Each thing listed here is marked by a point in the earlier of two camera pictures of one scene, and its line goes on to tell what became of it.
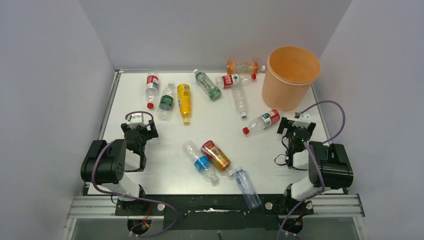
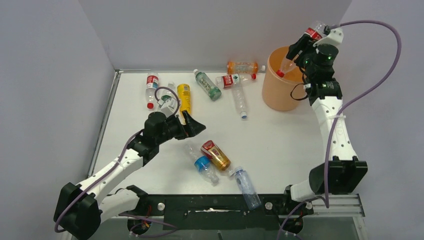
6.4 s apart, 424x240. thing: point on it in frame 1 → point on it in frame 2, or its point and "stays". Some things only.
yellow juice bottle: (184, 101) stays
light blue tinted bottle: (249, 189) stays
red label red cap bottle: (262, 122) → (315, 32)
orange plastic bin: (289, 73) stays
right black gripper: (287, 124) → (301, 44)
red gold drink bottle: (209, 148) stays
